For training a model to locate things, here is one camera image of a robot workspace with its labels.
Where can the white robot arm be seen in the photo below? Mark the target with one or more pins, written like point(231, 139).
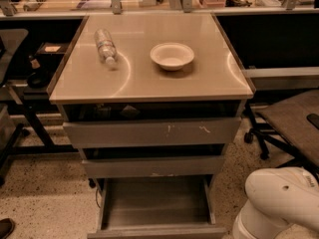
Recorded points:
point(277, 198)

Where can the grey bottom drawer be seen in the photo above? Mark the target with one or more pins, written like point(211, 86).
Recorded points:
point(157, 208)

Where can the dark shoe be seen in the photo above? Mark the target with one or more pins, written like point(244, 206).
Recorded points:
point(7, 226)

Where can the clear plastic water bottle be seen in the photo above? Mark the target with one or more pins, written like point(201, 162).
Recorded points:
point(106, 47)

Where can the grey drawer cabinet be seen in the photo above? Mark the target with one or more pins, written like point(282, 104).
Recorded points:
point(136, 88)

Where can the black box under desk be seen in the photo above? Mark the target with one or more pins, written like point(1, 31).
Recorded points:
point(52, 49)

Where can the grey top drawer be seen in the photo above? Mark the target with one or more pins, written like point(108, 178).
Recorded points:
point(154, 132)

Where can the white paper bowl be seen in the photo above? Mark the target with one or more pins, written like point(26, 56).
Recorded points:
point(172, 56)

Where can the black office chair right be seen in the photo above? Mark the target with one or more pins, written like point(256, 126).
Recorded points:
point(292, 126)

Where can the grey drawer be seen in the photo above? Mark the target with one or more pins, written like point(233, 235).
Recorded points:
point(154, 132)
point(153, 167)
point(157, 208)

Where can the grey middle drawer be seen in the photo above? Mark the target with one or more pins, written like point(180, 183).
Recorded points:
point(153, 167)

